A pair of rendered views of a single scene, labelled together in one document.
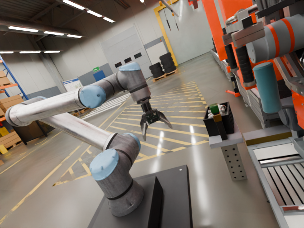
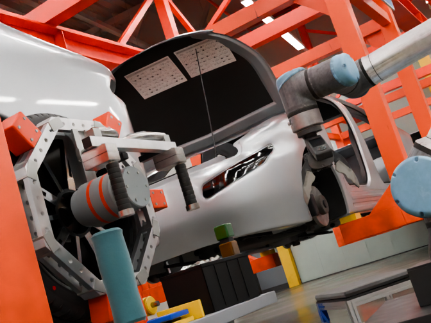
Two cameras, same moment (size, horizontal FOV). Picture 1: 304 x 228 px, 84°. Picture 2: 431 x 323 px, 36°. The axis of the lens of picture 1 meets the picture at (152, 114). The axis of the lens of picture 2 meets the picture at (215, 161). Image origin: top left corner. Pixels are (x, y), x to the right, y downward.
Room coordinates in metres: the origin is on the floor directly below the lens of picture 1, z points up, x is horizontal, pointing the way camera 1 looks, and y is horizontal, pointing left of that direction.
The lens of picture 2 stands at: (2.61, -0.15, 0.50)
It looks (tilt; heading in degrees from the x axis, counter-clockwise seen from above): 10 degrees up; 184
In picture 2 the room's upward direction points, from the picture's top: 18 degrees counter-clockwise
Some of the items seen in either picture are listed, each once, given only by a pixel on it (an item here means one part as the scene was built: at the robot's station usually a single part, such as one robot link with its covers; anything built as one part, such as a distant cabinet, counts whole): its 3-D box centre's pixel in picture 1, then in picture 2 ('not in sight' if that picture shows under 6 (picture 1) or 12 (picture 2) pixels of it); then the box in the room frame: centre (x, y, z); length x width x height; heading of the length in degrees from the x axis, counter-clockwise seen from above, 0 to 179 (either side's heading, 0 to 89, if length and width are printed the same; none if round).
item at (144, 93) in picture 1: (141, 94); (305, 122); (0.79, 0.01, 0.86); 0.10 x 0.09 x 0.05; 93
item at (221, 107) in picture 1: (218, 117); (210, 284); (0.95, -0.36, 0.51); 0.20 x 0.14 x 0.13; 149
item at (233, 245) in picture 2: (217, 116); (229, 249); (0.81, -0.30, 0.59); 0.04 x 0.04 x 0.04; 67
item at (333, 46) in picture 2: not in sight; (281, 82); (-4.97, 0.38, 2.54); 2.58 x 0.12 x 0.42; 67
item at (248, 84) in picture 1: (244, 65); (186, 185); (0.61, -0.39, 0.83); 0.04 x 0.04 x 0.16
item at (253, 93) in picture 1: (237, 78); not in sight; (2.34, -1.33, 0.28); 2.47 x 0.09 x 0.22; 157
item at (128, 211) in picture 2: (230, 57); (118, 188); (0.92, -0.52, 0.83); 0.04 x 0.04 x 0.16
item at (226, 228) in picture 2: (214, 108); (224, 231); (0.81, -0.30, 0.64); 0.04 x 0.04 x 0.04; 67
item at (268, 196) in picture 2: not in sight; (281, 165); (-4.19, 0.04, 1.49); 4.95 x 1.86 x 1.59; 157
